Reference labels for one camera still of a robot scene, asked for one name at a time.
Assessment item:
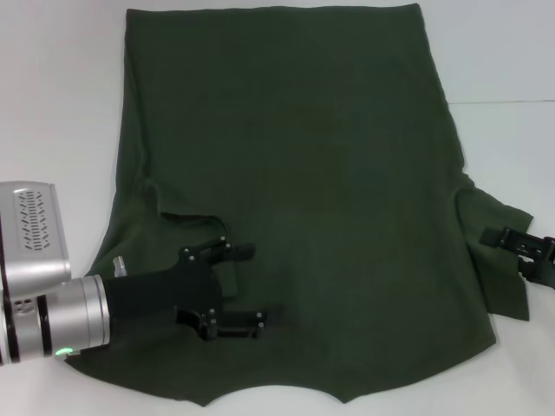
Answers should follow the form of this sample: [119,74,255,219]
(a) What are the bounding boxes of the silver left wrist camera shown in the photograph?
[0,180,73,300]

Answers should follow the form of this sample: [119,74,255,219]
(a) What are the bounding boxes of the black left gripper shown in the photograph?
[103,235,271,347]

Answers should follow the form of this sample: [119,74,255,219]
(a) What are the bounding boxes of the dark green shirt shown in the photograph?
[64,3,534,409]

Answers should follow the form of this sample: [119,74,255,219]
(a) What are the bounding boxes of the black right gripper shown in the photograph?
[480,225,555,290]

